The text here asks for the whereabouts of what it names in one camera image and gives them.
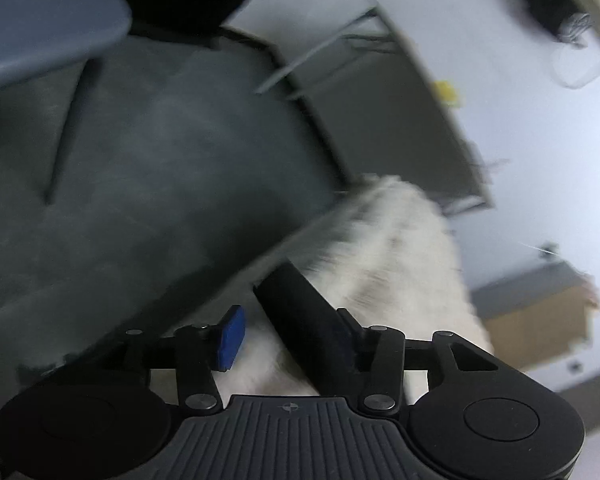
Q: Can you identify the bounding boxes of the grey chair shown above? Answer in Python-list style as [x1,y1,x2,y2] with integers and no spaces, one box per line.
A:
[0,0,133,206]

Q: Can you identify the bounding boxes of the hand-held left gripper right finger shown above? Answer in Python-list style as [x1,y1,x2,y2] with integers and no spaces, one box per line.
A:
[336,307,502,413]

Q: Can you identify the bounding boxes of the white round container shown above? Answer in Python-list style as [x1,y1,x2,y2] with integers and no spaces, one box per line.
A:
[550,42,600,92]

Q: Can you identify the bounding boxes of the yellow object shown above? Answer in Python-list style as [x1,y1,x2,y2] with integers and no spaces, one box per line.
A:
[432,80,460,107]

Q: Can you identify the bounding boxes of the brown wooden cabinet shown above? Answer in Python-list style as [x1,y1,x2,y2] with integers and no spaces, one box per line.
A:
[471,259,600,368]

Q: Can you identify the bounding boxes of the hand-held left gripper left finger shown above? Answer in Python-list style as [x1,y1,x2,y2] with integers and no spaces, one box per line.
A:
[122,305,247,413]

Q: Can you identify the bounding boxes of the metal frame table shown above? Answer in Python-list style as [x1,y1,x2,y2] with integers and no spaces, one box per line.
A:
[256,0,497,217]

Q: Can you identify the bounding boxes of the white fluffy blanket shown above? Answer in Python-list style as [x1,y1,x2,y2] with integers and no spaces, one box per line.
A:
[152,174,497,402]

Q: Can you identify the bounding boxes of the blue and black garment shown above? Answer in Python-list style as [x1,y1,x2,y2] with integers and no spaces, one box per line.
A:
[253,261,376,397]

